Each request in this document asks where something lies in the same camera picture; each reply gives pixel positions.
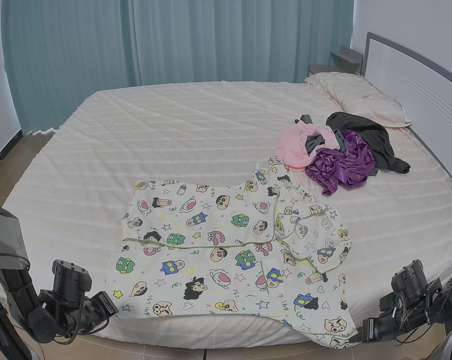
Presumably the grey bedside table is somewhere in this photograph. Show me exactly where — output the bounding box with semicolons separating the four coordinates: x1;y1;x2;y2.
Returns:
308;44;363;75

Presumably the pink garment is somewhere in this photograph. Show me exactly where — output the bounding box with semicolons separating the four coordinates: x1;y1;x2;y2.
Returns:
275;121;337;172

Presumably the purple satin garment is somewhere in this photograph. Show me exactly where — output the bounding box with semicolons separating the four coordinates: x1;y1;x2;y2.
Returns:
305;131;376;197

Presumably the bed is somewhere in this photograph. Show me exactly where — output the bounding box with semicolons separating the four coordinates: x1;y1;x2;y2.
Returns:
0;32;452;360

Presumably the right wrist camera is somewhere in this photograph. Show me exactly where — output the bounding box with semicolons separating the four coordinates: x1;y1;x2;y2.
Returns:
379;293;403;314

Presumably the white printed pyjama top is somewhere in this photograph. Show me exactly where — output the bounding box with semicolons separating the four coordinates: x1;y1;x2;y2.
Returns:
106;155;358;349

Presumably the grey garment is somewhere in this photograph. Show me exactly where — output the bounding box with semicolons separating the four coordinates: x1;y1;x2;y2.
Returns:
294;114;348;156

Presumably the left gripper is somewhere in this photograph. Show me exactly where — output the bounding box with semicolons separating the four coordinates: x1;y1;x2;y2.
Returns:
75;292;120;331

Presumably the black garment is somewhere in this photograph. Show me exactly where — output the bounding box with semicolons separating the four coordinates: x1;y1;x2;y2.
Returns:
325;112;411;175

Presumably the blue-green curtain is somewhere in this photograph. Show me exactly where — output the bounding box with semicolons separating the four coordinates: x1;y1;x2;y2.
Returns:
130;0;356;85
1;0;142;134

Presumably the pale pink pillow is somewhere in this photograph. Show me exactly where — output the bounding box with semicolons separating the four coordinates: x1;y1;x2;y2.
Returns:
304;71;413;128

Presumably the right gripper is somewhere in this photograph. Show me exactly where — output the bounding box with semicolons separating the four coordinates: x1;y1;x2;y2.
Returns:
347;311;401;344

